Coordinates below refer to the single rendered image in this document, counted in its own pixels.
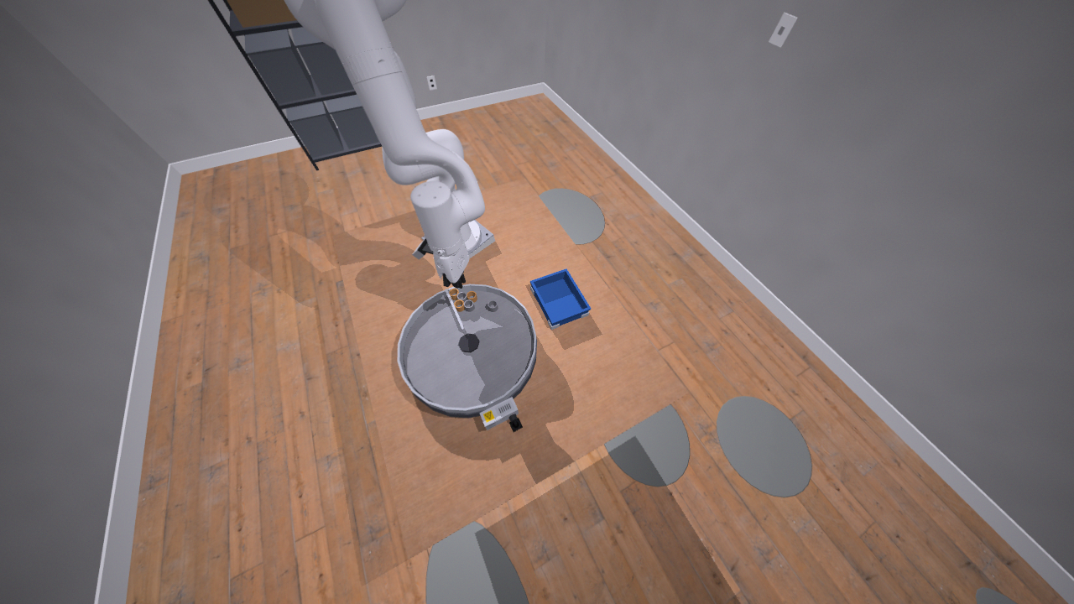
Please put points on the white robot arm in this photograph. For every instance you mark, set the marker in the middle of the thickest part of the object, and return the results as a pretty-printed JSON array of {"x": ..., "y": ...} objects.
[{"x": 354, "y": 28}]

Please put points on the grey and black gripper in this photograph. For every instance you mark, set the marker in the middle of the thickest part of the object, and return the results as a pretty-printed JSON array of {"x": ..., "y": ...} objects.
[{"x": 454, "y": 265}]

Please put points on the blue plastic crate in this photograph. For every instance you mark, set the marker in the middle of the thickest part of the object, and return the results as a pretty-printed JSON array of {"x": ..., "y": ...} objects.
[{"x": 559, "y": 298}]

